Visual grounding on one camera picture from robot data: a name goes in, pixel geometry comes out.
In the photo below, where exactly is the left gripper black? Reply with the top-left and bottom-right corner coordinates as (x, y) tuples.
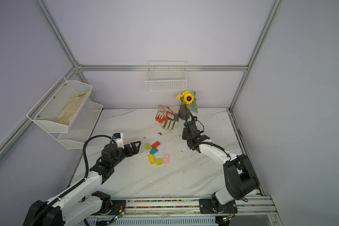
(111, 140), (140, 167)

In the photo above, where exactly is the red block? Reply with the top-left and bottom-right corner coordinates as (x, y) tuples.
(151, 141), (161, 148)

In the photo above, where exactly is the pink block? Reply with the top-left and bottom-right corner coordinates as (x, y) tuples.
(164, 154), (170, 164)

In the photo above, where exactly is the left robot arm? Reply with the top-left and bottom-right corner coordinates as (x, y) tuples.
(24, 141), (141, 226)

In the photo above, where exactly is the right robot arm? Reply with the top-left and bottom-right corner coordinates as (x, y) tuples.
(182, 120), (260, 213)

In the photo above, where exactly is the teal block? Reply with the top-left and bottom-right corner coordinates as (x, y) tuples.
(150, 148), (159, 155)

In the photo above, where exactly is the yellow long block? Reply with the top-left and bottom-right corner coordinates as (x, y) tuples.
(148, 154), (156, 165)

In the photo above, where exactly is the dark ribbed glass vase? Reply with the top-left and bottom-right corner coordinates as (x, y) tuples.
(179, 102), (191, 121)

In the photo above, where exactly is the green white work glove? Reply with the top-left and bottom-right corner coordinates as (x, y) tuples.
(161, 105), (180, 130)

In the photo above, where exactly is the orange white work glove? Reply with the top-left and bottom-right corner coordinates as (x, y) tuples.
(155, 105), (174, 123)

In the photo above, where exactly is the yellow sunflower bouquet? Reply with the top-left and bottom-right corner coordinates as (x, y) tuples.
(177, 90), (198, 114)

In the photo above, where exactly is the beige cloth in shelf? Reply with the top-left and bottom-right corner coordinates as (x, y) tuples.
(55, 92), (88, 126)

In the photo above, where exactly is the white two-tier mesh shelf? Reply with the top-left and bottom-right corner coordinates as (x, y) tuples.
(26, 77), (103, 149)

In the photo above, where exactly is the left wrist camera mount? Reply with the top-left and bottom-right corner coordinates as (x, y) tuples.
(112, 133), (124, 148)

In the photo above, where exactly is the white wire wall basket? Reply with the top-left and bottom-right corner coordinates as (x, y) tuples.
(145, 61), (187, 91)

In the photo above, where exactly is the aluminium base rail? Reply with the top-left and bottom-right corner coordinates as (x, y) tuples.
(40, 195), (283, 226)

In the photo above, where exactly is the aluminium cage frame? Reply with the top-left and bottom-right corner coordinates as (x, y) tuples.
(0, 1), (283, 165)

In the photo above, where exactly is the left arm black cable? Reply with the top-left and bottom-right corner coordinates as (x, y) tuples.
(28, 135), (114, 226)

